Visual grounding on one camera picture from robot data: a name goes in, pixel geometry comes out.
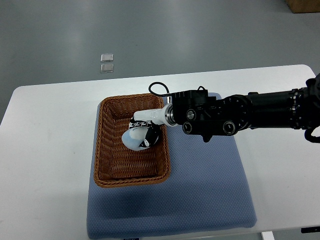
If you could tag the brown wicker basket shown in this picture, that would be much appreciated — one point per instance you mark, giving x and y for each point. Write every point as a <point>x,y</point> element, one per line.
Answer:
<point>122,157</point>

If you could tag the cardboard box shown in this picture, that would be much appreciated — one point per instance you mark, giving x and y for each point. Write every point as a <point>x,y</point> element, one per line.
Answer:
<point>303,6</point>

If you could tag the blue quilted mat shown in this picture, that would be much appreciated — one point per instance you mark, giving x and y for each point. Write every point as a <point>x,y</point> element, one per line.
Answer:
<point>180,185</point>

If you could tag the upper metal floor plate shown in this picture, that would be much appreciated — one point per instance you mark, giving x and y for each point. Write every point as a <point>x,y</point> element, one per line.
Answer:
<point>107,57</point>

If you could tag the white table leg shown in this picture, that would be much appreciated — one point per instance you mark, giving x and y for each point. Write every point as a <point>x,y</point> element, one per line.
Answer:
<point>267,235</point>

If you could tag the metal floor plate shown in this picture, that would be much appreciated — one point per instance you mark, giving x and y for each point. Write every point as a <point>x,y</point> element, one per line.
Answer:
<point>107,57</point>
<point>107,68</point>

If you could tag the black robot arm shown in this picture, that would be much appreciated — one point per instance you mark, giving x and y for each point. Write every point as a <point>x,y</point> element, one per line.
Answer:
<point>204,115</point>

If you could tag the lower metal floor plate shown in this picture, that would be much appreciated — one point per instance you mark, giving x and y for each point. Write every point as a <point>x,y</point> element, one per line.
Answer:
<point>107,68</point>

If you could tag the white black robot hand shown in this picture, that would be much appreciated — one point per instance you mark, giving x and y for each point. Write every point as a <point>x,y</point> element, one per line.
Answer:
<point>157,116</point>

